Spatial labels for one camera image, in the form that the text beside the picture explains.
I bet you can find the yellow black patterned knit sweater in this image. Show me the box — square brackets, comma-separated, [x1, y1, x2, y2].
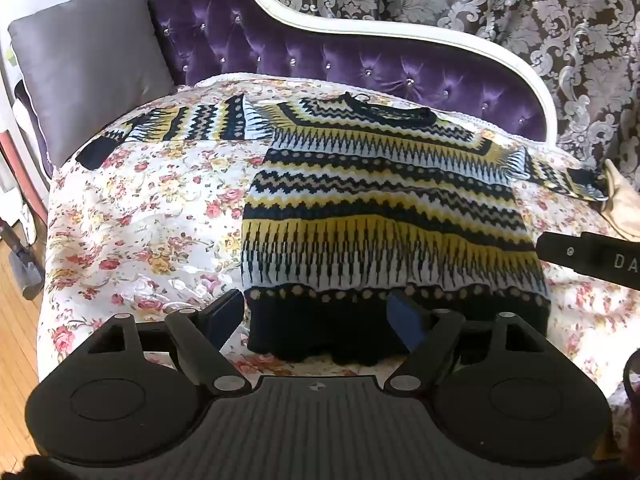
[75, 91, 612, 365]

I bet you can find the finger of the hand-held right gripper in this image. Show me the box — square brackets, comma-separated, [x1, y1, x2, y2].
[536, 231, 601, 277]

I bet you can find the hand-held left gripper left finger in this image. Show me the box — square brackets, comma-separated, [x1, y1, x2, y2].
[87, 289, 253, 396]

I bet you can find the white furniture piece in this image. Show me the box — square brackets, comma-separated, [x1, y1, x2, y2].
[0, 35, 51, 243]

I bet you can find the floral quilted blanket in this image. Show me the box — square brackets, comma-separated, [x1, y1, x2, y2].
[35, 74, 640, 443]

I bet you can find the brown silver damask curtain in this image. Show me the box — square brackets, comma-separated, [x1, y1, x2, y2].
[260, 0, 640, 192]

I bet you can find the grey floor cleaning tool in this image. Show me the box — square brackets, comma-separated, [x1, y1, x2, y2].
[0, 217, 47, 302]

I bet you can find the beige cloth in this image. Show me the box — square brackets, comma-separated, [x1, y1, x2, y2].
[599, 159, 640, 242]

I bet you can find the purple tufted sofa white frame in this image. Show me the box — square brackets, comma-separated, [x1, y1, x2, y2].
[30, 0, 559, 173]

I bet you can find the grey pillow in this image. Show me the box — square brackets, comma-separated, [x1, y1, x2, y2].
[7, 0, 179, 168]

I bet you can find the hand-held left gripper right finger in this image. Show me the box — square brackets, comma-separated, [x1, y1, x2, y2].
[386, 290, 548, 394]

